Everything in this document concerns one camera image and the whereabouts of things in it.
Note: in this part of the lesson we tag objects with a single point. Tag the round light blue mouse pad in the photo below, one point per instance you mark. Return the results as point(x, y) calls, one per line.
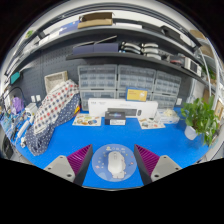
point(100, 163)

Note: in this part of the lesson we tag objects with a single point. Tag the small dark box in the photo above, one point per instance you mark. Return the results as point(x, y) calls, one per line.
point(115, 119)

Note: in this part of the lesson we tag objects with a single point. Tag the white metal shelf rack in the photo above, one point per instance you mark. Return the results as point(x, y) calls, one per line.
point(211, 66)

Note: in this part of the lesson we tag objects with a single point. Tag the yellow card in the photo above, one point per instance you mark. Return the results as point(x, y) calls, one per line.
point(136, 95)

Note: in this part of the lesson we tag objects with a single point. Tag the grey plastic drawer cabinet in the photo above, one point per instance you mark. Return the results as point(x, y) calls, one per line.
point(165, 101)
point(120, 94)
point(97, 77)
point(136, 77)
point(98, 94)
point(168, 83)

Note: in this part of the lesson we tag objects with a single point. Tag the navy white-dotted cloth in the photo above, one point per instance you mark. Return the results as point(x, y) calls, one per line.
point(41, 141)

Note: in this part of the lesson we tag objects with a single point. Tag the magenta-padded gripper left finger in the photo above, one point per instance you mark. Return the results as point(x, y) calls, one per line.
point(61, 166)

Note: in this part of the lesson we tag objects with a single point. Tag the white plastic device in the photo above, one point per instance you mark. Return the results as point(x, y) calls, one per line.
point(30, 108)

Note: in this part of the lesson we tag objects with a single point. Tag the purple soft item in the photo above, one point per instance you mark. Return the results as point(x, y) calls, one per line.
point(17, 105)

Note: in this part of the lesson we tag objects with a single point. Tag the white keyboard box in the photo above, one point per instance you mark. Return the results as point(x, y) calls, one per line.
point(98, 106)

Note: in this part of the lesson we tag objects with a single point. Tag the green potted plant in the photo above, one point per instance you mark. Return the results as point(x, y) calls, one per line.
point(200, 116)

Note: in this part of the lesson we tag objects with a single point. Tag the red blue checked cloth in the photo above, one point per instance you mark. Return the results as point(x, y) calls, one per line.
point(55, 103)

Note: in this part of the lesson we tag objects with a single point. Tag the white woven basket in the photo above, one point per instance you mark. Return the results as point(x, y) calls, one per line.
point(56, 80)

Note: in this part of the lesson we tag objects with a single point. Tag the clear plastic bag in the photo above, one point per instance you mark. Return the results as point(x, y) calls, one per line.
point(168, 116)

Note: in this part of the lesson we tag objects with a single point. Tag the colourful sticker sheet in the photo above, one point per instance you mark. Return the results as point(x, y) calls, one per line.
point(86, 120)
point(151, 123)

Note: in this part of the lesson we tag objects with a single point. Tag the white computer mouse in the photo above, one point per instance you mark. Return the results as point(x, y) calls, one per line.
point(116, 165)

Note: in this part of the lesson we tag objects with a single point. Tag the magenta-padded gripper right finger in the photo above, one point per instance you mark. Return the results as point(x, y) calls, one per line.
point(164, 166)

